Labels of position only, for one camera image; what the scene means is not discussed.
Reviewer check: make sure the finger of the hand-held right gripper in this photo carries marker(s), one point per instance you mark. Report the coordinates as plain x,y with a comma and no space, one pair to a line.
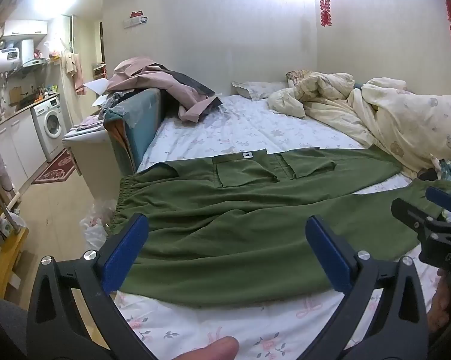
441,197
409,213

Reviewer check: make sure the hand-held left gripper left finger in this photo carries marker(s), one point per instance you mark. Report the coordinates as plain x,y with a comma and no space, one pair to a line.
128,255

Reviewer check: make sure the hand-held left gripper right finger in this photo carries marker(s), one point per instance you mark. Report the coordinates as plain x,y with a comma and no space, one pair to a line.
330,255

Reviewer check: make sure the green pants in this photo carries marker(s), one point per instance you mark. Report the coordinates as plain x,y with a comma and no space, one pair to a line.
229,232

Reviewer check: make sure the person's left forearm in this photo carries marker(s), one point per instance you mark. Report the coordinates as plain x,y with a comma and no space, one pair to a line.
4,330

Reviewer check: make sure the person's right hand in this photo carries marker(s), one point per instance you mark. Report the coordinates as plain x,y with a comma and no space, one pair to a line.
442,303

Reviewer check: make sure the person's left hand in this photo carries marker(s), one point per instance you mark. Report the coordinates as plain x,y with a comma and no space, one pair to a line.
206,349

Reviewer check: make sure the colourful crumpled cloth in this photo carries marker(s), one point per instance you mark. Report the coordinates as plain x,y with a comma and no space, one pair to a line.
448,174

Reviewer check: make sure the clear plastic bag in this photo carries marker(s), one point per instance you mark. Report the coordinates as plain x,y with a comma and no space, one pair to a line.
96,225

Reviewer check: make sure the cream bear print blanket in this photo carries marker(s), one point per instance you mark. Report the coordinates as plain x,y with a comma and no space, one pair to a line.
409,120

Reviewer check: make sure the white side table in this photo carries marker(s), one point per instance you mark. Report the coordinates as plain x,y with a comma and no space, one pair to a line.
90,157

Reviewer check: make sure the red patterned rug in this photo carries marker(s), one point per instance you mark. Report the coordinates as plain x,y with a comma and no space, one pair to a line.
54,167

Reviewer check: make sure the yellow wooden rack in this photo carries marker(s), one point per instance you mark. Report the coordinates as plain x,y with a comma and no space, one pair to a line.
4,255

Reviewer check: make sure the white floral bed sheet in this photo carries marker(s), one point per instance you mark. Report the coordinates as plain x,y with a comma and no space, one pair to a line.
255,127

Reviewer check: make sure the white washing machine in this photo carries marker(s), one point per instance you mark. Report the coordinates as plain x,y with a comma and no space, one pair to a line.
51,127

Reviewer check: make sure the crumpled cream quilt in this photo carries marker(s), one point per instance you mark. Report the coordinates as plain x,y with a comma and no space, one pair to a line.
315,97

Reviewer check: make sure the white kitchen base cabinets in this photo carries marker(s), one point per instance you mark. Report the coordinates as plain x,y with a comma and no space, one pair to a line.
17,150

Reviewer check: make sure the white paper sheet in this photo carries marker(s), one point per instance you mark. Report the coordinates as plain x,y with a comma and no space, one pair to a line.
97,87

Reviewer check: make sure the brown floral cloth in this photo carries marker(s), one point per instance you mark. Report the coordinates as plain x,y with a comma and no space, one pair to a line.
300,75

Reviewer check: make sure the pink clothing pile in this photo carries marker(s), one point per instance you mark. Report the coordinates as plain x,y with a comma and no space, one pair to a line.
146,78

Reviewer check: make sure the white floral pillow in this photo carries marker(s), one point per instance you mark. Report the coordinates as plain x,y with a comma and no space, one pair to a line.
259,89

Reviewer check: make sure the dark grey garment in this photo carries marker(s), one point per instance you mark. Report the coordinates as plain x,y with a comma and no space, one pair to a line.
189,82

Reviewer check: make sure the pink hanging towel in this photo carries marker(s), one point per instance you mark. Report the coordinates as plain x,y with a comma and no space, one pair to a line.
73,69

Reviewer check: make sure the range hood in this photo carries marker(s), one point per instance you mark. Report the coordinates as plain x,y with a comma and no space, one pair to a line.
32,63

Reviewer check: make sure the white water heater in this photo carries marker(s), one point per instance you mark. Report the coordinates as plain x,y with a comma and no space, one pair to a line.
9,58

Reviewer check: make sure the white wall shelf box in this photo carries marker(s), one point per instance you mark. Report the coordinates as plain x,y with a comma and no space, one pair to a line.
135,20

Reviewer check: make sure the white wall cabinet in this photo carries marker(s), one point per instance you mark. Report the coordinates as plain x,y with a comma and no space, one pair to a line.
24,28

